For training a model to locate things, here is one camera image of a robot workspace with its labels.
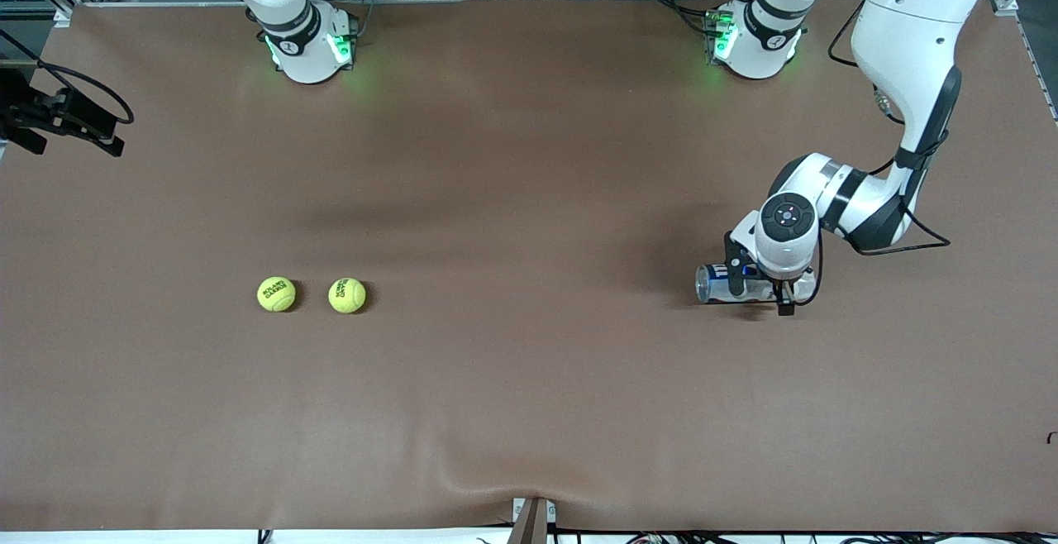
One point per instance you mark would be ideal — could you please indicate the yellow tennis ball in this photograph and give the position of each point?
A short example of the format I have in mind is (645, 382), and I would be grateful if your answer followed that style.
(276, 294)
(347, 295)

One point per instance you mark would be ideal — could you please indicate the brown table cover cloth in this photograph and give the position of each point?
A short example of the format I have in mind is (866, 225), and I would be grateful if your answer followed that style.
(529, 403)

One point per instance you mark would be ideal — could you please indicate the metal camera mast bracket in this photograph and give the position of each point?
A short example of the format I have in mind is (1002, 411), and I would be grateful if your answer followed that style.
(533, 523)

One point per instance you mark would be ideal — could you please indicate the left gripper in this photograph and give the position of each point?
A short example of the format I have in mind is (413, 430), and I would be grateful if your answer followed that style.
(779, 293)

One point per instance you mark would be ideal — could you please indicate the clear Wilson tennis ball can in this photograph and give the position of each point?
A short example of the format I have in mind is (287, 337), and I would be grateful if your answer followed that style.
(709, 283)

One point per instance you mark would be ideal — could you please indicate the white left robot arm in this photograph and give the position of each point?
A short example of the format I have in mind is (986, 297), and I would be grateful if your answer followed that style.
(909, 31)

